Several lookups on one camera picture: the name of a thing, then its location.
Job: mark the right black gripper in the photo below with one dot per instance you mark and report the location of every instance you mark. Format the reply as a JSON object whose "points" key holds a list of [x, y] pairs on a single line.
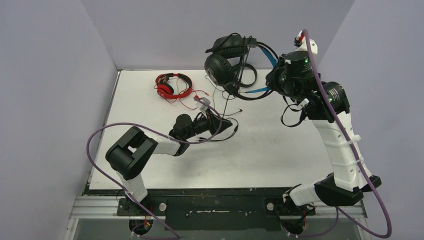
{"points": [[274, 78]]}

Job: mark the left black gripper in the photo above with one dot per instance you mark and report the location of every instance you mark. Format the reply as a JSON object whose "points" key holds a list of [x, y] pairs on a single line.
{"points": [[217, 125]]}

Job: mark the small black headphones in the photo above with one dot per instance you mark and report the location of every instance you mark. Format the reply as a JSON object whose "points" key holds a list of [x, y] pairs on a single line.
{"points": [[250, 78]]}

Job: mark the large black blue headphones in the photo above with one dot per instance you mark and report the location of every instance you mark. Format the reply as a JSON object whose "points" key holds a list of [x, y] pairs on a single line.
{"points": [[227, 60]]}

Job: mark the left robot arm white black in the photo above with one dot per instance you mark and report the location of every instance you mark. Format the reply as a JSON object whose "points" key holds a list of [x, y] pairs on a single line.
{"points": [[129, 155]]}

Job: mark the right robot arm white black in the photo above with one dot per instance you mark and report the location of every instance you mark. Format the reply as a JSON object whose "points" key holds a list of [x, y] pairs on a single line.
{"points": [[327, 107]]}

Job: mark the red headphones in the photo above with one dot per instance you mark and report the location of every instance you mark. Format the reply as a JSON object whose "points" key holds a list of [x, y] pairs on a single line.
{"points": [[173, 87]]}

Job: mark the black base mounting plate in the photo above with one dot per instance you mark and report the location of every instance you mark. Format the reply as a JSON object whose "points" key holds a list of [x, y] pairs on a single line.
{"points": [[226, 209]]}

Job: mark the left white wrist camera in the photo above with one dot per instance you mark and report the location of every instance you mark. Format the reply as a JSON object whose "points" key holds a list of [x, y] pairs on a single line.
{"points": [[202, 103]]}

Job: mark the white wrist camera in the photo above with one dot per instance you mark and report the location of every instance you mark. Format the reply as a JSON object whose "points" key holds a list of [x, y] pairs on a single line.
{"points": [[301, 43], [202, 103]]}

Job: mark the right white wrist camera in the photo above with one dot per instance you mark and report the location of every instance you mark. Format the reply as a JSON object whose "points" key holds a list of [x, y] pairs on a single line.
{"points": [[301, 43]]}

